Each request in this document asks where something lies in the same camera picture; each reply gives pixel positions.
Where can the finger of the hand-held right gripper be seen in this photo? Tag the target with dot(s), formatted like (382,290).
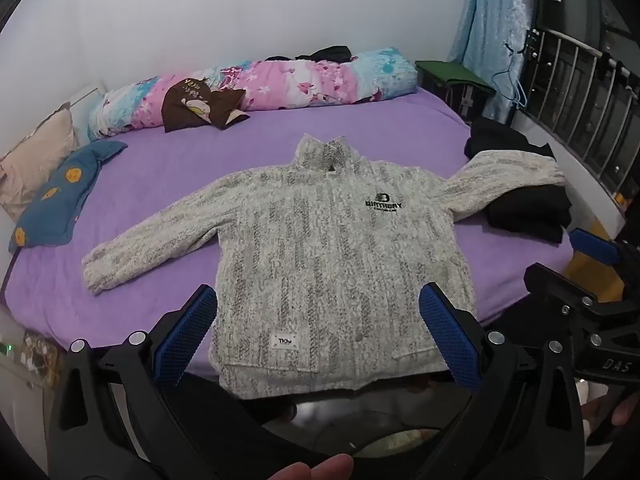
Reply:
(595,247)
(547,282)

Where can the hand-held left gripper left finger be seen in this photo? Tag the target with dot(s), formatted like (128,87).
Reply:
(192,332)

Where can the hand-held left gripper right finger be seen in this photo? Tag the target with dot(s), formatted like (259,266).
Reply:
(450,340)

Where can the grey patterned fleece jacket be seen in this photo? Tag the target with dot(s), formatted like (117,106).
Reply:
(325,260)

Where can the folded black clothes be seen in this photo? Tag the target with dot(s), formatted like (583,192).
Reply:
(530,215)

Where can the light blue clothes hanger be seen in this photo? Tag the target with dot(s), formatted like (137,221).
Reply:
(520,94)

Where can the black clothes on quilt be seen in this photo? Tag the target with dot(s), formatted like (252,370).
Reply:
(330,53)

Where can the person's right hand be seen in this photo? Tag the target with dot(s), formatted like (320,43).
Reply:
(597,412)

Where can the person's left hand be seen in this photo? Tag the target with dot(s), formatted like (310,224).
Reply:
(315,469)

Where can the crumpled black garment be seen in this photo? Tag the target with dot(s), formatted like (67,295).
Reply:
(495,140)

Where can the bed with purple sheet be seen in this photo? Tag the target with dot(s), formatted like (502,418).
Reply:
(200,160)

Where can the blue flower print pillow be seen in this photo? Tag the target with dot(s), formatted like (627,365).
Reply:
(55,210)

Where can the black storage crate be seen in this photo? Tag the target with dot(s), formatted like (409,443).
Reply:
(467,100)

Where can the metal bed railing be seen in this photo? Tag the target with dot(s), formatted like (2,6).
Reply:
(590,49)

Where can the brown duck print cushion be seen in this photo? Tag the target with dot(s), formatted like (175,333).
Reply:
(190,110)

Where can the green folded bag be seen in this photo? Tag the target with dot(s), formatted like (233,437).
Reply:
(445,71)

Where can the beige pillow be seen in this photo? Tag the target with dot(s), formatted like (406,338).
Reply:
(35,160)

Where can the light blue curtain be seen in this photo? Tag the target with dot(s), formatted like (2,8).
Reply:
(490,20)

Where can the white headboard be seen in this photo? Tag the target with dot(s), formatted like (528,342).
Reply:
(85,97)

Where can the rolled floral quilt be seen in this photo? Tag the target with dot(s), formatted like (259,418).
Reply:
(300,80)

